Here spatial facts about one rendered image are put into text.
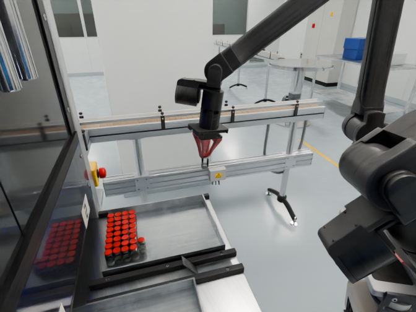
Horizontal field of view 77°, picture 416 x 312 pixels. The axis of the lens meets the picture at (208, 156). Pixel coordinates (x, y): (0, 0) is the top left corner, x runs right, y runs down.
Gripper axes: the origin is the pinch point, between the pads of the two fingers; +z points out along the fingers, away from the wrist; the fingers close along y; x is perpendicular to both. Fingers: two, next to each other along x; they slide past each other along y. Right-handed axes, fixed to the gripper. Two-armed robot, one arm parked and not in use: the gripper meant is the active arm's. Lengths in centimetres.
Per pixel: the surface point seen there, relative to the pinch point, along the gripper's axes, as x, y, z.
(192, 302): 25.6, 14.3, 25.8
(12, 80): 26, 41, -27
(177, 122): -81, -30, 23
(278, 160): -62, -110, 52
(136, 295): 18.6, 26.0, 25.3
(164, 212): -9.5, 7.4, 27.0
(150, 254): 6.2, 18.0, 27.4
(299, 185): -77, -171, 98
